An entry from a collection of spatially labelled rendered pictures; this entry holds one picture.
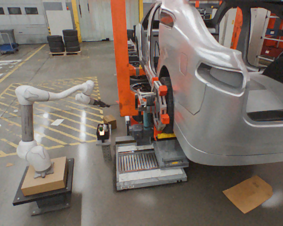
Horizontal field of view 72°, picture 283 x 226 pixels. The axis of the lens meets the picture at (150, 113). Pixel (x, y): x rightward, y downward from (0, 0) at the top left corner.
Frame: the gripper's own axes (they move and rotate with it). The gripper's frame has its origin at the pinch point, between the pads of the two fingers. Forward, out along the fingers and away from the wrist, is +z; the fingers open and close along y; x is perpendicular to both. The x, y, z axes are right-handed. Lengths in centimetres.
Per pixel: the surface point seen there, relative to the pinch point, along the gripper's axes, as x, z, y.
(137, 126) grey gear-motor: -7, 48, 18
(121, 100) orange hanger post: 9.6, 18.5, -7.8
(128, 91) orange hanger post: 25.0, 20.1, -10.0
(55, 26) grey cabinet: -315, 120, -1015
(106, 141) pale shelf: -20.9, 0.5, 41.2
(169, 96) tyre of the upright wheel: 72, 16, 53
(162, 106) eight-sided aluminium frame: 60, 15, 58
